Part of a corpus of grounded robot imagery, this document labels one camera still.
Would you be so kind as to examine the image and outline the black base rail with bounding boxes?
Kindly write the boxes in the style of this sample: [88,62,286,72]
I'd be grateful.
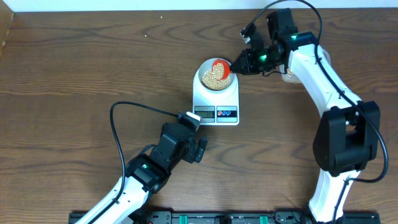
[67,209,381,224]

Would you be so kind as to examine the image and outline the clear plastic container of beans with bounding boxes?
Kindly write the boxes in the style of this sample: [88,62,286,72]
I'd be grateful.
[279,49,331,84]

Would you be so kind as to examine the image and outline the grey round bowl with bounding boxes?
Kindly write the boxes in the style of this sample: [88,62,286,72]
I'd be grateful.
[198,58,236,91]

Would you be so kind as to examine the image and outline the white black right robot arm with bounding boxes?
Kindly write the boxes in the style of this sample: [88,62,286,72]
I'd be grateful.
[229,9,380,223]

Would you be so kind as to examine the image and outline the red measuring scoop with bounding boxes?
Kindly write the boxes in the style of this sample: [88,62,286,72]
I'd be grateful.
[211,59,230,81]

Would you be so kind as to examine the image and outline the white digital kitchen scale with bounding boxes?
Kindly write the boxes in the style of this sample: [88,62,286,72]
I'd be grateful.
[192,69,240,126]

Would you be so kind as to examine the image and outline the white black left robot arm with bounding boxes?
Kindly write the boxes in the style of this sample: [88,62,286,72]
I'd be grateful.
[77,123,207,224]

